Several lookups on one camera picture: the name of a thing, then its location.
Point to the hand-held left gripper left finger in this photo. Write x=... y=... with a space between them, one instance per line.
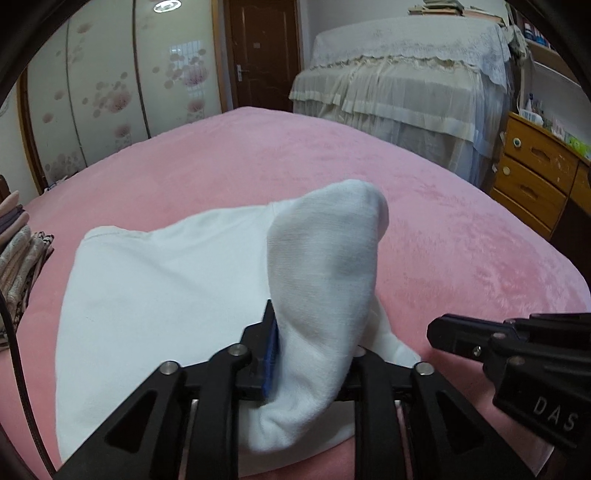
x=271 y=355

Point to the green box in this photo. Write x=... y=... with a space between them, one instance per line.
x=579 y=145

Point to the floral sliding wardrobe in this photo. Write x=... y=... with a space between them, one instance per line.
x=115 y=83

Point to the pink bed sheet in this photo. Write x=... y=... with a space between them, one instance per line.
x=277 y=161

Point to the stack of folded clothes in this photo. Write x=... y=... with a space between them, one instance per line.
x=21 y=258

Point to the lace covered furniture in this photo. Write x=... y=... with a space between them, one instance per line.
x=406 y=83

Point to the brown wooden door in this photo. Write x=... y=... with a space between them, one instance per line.
x=263 y=55

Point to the stack of books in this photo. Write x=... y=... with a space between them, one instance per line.
x=438 y=7

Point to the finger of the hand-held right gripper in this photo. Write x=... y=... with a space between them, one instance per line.
x=461 y=334
x=535 y=392

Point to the white printed sweatshirt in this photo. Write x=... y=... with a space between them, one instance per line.
x=184 y=286

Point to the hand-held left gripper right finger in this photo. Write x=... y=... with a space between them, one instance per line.
x=369 y=378

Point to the wooden drawer cabinet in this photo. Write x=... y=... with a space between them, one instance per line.
x=535 y=180

